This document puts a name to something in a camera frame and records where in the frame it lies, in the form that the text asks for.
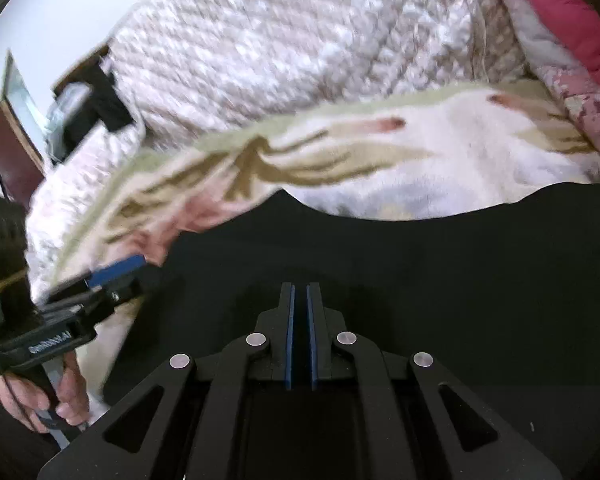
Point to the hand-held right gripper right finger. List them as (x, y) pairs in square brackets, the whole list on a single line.
[(312, 340)]

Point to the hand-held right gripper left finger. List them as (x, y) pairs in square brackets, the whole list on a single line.
[(290, 340)]

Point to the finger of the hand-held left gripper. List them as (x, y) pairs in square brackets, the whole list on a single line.
[(125, 294), (117, 269)]

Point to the black pants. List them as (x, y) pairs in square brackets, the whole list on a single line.
[(430, 270)]

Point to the person's left hand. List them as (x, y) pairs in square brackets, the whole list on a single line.
[(72, 395)]

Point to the brown wooden headboard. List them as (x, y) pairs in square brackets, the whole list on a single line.
[(12, 155)]

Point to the light blue cloth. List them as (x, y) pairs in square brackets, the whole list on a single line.
[(62, 120)]

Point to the dark clothes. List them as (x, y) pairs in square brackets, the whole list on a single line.
[(105, 102)]

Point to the white printed fleece blanket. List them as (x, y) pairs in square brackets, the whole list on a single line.
[(380, 170)]

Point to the quilted leaf-print bedspread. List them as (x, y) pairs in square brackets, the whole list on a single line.
[(280, 35)]

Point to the pink floral comforter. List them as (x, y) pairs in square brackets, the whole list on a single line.
[(580, 105)]

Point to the pink cloth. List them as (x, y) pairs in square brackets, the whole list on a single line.
[(575, 25)]

